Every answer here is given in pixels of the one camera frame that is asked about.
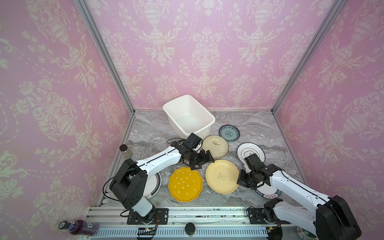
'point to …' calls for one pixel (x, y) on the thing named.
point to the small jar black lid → (123, 147)
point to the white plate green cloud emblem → (246, 149)
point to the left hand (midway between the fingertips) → (210, 165)
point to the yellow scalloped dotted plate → (185, 184)
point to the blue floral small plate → (230, 132)
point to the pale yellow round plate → (221, 176)
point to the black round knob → (190, 228)
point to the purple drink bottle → (79, 227)
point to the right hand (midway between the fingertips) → (236, 181)
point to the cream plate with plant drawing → (218, 145)
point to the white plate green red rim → (152, 185)
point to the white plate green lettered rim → (267, 191)
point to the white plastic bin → (188, 116)
